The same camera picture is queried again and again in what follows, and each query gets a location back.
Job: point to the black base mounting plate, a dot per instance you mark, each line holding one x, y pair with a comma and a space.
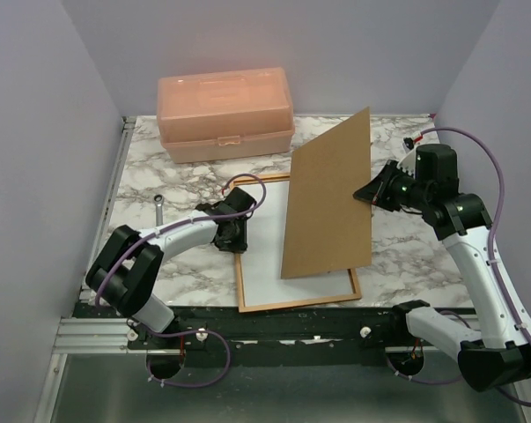
213, 337

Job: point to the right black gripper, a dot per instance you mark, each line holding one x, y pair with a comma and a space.
377, 190

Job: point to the silver combination wrench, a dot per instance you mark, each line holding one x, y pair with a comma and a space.
158, 201

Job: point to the orange wooden picture frame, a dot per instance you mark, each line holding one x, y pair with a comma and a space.
291, 304

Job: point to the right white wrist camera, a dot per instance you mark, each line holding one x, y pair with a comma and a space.
408, 163

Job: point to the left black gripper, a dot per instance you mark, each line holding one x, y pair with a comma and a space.
240, 245

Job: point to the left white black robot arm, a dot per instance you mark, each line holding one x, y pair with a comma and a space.
125, 270

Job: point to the landscape photo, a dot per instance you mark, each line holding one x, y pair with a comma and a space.
265, 264

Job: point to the brown fibreboard backing board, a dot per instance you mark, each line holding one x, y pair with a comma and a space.
327, 229

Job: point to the translucent orange plastic toolbox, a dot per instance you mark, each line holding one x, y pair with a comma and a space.
225, 115

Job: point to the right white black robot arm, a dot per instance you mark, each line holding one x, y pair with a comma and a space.
499, 352

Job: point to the aluminium extrusion rail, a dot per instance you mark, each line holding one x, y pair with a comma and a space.
89, 335

